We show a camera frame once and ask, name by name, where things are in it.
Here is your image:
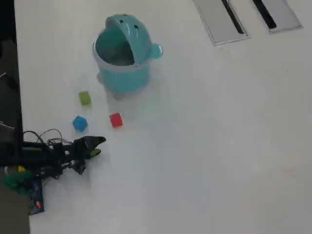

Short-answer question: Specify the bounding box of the thin black wire bundle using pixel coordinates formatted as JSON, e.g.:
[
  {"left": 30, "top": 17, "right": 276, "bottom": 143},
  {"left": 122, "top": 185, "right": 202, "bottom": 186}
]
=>
[{"left": 39, "top": 128, "right": 74, "bottom": 149}]

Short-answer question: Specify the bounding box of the wide silver table cable hatch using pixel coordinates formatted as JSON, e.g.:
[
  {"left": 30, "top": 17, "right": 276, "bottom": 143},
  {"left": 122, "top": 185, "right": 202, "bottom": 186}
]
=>
[{"left": 193, "top": 0, "right": 251, "bottom": 47}]

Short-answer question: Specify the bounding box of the narrow silver table cable hatch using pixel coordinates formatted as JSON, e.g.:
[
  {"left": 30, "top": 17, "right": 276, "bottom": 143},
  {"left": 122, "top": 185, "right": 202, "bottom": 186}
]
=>
[{"left": 252, "top": 0, "right": 304, "bottom": 35}]

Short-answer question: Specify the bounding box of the thick black camera cable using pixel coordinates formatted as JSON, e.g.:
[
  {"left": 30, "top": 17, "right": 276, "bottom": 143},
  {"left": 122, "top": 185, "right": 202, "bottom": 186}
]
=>
[{"left": 22, "top": 130, "right": 43, "bottom": 144}]

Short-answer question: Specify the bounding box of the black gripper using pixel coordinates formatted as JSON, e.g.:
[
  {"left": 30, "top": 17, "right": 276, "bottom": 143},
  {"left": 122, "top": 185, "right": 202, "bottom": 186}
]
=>
[{"left": 65, "top": 136, "right": 107, "bottom": 162}]

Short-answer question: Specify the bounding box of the green table clamp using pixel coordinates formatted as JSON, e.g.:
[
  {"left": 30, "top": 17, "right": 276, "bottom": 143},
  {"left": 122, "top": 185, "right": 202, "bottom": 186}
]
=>
[{"left": 2, "top": 169, "right": 34, "bottom": 195}]

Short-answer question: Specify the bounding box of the blue controller circuit board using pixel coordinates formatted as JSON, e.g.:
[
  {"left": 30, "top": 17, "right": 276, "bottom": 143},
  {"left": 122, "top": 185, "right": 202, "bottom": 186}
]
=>
[{"left": 27, "top": 180, "right": 46, "bottom": 215}]

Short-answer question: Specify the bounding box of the green lego block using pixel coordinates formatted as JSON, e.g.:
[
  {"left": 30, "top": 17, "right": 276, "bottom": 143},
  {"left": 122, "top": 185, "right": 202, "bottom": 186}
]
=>
[{"left": 78, "top": 90, "right": 93, "bottom": 107}]

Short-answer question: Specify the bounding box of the small wrist camera board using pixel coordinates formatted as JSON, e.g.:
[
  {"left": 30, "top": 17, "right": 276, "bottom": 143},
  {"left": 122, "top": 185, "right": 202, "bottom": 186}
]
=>
[{"left": 71, "top": 159, "right": 87, "bottom": 176}]

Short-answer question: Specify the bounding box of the teal whale-shaped bin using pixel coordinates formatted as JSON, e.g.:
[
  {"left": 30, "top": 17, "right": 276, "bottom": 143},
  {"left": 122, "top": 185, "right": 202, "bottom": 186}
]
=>
[{"left": 92, "top": 14, "right": 164, "bottom": 101}]

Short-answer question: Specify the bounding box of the blue lego block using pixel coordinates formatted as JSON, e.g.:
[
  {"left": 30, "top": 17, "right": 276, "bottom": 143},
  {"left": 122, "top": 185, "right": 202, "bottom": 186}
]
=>
[{"left": 72, "top": 116, "right": 88, "bottom": 134}]

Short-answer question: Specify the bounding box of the red lego block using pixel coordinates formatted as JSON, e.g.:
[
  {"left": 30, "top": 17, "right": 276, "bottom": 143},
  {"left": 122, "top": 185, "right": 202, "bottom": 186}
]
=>
[{"left": 109, "top": 113, "right": 123, "bottom": 128}]

